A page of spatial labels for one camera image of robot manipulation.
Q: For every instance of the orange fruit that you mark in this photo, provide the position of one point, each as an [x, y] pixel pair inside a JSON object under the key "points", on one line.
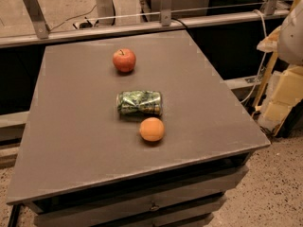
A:
{"points": [[152, 129]]}

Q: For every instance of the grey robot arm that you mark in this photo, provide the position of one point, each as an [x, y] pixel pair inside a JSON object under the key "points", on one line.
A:
{"points": [[290, 40]]}

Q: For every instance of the crushed green can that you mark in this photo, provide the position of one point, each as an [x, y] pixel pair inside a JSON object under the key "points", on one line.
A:
{"points": [[139, 102]]}

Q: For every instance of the red apple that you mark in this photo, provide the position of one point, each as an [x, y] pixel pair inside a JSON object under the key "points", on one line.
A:
{"points": [[124, 60]]}

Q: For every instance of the grey drawer cabinet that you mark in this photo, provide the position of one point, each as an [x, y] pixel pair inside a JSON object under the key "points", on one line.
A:
{"points": [[82, 163]]}

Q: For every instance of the metal railing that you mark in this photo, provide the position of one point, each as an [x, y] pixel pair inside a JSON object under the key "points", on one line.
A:
{"points": [[128, 30]]}

